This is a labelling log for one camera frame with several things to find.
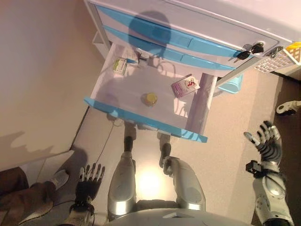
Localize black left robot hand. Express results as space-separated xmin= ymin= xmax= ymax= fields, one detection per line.
xmin=75 ymin=162 xmax=106 ymax=201

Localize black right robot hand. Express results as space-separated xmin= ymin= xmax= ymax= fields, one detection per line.
xmin=244 ymin=121 xmax=283 ymax=170

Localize clear yellow capsule bottle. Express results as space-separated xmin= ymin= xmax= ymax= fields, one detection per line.
xmin=140 ymin=92 xmax=158 ymax=107

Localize blue white cart drawer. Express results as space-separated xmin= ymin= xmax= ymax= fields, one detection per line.
xmin=84 ymin=42 xmax=219 ymax=144
xmin=103 ymin=24 xmax=237 ymax=71
xmin=95 ymin=4 xmax=254 ymax=58

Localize purple white medicine box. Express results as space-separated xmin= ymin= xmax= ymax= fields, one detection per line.
xmin=171 ymin=74 xmax=201 ymax=97

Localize green white medicine box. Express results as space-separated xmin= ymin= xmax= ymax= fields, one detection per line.
xmin=113 ymin=57 xmax=128 ymax=76

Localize white blue medicine box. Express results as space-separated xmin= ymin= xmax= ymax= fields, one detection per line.
xmin=123 ymin=48 xmax=139 ymax=65

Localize white person shoe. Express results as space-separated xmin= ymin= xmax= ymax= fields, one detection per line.
xmin=44 ymin=169 xmax=70 ymax=191
xmin=21 ymin=200 xmax=54 ymax=224

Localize silver left robot leg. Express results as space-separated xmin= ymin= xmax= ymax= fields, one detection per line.
xmin=107 ymin=135 xmax=137 ymax=222

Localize silver robot leg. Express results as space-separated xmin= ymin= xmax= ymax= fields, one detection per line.
xmin=159 ymin=142 xmax=203 ymax=211
xmin=107 ymin=135 xmax=137 ymax=222

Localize white bed caster wheel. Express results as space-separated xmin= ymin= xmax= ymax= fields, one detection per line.
xmin=276 ymin=101 xmax=298 ymax=116

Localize brown person trousers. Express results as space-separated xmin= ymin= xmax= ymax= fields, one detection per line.
xmin=0 ymin=166 xmax=57 ymax=226

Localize blue-lid waste bin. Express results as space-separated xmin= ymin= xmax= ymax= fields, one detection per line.
xmin=217 ymin=74 xmax=244 ymax=94

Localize white perforated basket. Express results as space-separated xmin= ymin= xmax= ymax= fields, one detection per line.
xmin=253 ymin=42 xmax=301 ymax=73

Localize silver right robot leg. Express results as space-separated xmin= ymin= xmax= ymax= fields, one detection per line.
xmin=159 ymin=142 xmax=203 ymax=211

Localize grey robot torso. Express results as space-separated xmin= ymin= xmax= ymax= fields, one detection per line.
xmin=109 ymin=207 xmax=254 ymax=226

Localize black cart keys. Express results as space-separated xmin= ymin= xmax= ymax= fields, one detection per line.
xmin=232 ymin=41 xmax=265 ymax=63

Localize metal cart side latch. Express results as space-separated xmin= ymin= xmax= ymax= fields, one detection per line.
xmin=267 ymin=46 xmax=284 ymax=58

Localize yellow red-lid sharps container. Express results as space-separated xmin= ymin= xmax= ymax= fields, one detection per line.
xmin=285 ymin=42 xmax=301 ymax=62

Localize white medical cart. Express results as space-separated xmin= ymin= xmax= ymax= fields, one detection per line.
xmin=83 ymin=0 xmax=301 ymax=95

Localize white translucent side bin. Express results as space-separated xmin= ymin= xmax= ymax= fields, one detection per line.
xmin=91 ymin=32 xmax=106 ymax=52

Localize white floor cable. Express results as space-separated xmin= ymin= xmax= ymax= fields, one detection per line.
xmin=96 ymin=117 xmax=120 ymax=165

